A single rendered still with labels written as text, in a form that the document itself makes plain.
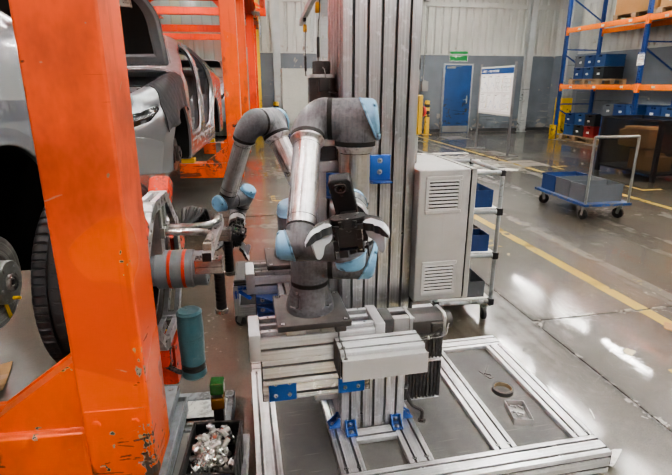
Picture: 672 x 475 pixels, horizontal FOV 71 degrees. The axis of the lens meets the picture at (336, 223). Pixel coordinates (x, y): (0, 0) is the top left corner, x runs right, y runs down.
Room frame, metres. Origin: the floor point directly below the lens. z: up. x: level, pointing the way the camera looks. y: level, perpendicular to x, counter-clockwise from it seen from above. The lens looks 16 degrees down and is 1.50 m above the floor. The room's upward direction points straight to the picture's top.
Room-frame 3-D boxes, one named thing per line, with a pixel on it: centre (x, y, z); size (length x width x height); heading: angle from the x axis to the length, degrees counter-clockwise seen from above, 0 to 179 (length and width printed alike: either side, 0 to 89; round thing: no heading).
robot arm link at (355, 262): (1.10, -0.02, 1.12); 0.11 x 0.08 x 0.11; 87
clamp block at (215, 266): (1.47, 0.42, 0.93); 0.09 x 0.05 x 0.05; 98
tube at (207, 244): (1.53, 0.51, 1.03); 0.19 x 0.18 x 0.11; 98
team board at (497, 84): (10.92, -3.54, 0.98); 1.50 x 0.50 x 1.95; 11
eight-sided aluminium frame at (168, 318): (1.62, 0.65, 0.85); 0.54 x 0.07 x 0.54; 8
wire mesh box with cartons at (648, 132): (8.11, -5.28, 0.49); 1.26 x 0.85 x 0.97; 13
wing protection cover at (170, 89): (4.51, 1.56, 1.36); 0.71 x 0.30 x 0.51; 8
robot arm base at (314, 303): (1.37, 0.08, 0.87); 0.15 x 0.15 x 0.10
